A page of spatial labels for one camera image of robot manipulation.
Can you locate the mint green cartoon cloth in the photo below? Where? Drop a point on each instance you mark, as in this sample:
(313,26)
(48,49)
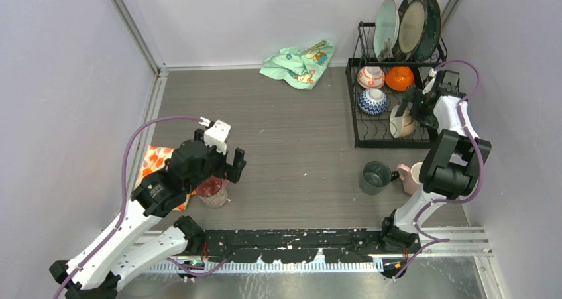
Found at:
(301,69)

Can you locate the black rimmed cream plate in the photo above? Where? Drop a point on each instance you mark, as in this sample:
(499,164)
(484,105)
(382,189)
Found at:
(413,21)

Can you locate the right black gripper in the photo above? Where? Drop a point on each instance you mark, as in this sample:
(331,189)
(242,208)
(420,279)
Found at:
(415,95)

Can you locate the white ceramic bowl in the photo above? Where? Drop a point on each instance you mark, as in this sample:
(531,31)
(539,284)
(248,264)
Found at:
(402,126)

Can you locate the pink glass mug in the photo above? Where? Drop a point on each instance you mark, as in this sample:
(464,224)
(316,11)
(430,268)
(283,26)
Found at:
(213,192)

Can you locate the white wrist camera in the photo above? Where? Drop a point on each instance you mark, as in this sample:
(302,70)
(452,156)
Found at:
(430,81)
(216,134)

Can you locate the pale pink mug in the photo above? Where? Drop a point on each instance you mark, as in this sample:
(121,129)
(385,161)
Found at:
(410,177)

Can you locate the white bowl orange outside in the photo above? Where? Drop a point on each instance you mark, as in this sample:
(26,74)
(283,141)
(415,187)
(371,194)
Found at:
(399,78)

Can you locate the orange floral cloth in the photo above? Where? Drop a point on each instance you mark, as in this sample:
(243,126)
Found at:
(153,160)

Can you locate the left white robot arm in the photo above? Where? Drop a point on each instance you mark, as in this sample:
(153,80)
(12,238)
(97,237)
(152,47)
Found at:
(109,263)

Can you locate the orange coral pattern bowl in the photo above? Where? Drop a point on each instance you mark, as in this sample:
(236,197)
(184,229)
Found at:
(371,77)

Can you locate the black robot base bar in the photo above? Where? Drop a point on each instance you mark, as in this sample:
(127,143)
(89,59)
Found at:
(356,245)

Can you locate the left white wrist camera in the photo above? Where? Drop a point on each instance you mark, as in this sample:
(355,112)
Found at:
(216,134)

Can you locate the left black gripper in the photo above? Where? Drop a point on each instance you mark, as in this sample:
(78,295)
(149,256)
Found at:
(232,172)

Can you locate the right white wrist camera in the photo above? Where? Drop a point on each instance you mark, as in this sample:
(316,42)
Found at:
(430,81)

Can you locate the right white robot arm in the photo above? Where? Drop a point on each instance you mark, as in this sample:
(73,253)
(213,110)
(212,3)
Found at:
(453,167)

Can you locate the dark green mug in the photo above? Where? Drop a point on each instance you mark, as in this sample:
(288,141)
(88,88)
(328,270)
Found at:
(375,177)

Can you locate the black wire dish rack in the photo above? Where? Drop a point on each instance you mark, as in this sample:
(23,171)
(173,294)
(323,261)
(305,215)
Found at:
(373,131)

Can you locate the mint green flower plate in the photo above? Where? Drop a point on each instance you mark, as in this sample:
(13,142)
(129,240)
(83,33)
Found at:
(386,30)

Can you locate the dark blue floral plate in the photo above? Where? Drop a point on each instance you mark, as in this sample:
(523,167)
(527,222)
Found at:
(431,34)

